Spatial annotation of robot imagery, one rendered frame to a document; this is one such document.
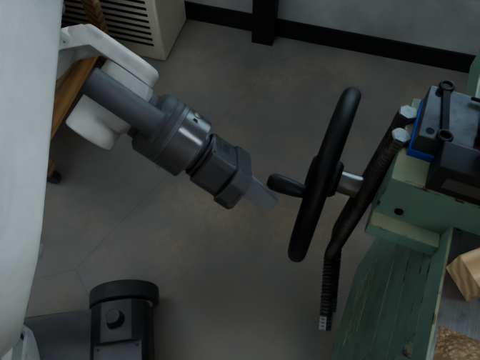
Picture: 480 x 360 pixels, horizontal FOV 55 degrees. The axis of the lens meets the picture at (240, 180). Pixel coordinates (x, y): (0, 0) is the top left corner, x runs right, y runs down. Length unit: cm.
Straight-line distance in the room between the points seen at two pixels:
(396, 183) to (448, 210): 7
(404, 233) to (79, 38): 48
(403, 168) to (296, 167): 114
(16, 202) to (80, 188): 155
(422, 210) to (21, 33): 51
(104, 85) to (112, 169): 122
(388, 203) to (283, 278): 93
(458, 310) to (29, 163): 51
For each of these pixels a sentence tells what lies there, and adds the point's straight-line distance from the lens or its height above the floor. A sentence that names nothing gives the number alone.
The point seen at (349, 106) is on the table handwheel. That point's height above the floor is 95.
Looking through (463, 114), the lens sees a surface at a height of 100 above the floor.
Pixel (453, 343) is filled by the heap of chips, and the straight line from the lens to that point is 58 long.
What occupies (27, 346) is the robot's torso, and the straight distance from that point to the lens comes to 100.
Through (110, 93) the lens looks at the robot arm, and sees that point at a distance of 55.
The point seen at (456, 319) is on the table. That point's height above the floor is 90.
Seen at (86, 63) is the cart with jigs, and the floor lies 18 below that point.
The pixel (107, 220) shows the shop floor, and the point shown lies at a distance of 166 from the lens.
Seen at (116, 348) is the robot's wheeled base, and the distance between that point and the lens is 131.
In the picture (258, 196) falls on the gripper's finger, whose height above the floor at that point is 88.
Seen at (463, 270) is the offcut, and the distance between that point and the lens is 59.
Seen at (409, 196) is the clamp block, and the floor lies 94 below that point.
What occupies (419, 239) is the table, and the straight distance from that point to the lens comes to 66.
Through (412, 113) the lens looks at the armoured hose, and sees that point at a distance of 64.
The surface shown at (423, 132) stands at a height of 100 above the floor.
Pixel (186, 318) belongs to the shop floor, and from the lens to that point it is 149.
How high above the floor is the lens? 144
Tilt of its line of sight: 59 degrees down
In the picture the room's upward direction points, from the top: straight up
